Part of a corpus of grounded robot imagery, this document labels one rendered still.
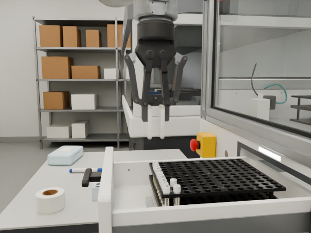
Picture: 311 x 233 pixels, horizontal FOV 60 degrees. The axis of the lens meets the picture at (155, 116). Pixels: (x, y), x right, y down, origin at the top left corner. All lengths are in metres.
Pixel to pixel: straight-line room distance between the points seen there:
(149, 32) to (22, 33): 4.67
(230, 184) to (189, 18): 1.00
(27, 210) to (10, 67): 4.50
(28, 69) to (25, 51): 0.31
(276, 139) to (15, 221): 0.61
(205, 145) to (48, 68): 3.81
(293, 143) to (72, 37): 4.03
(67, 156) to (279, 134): 0.77
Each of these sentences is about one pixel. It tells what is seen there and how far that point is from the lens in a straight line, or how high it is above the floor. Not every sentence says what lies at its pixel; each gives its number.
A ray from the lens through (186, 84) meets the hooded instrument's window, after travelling 1.37.
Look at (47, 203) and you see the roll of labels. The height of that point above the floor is 0.79.
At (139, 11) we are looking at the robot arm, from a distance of 0.54.
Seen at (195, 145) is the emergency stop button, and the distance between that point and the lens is 0.88.
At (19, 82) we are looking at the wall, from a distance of 5.13.
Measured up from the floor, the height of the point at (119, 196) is 0.84.
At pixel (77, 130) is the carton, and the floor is 0.29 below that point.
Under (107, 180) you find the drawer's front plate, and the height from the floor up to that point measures 0.93.
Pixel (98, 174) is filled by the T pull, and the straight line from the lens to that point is 0.53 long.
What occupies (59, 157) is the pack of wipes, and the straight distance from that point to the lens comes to 1.10.
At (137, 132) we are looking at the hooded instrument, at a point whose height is 0.83.
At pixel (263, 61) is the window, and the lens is 0.66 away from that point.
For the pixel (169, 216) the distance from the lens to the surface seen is 0.44.
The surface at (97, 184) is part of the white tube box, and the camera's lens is 0.81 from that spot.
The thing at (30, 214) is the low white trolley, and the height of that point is 0.76.
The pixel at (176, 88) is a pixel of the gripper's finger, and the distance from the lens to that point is 0.56.
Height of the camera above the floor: 1.09
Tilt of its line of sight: 8 degrees down
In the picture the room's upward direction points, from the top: straight up
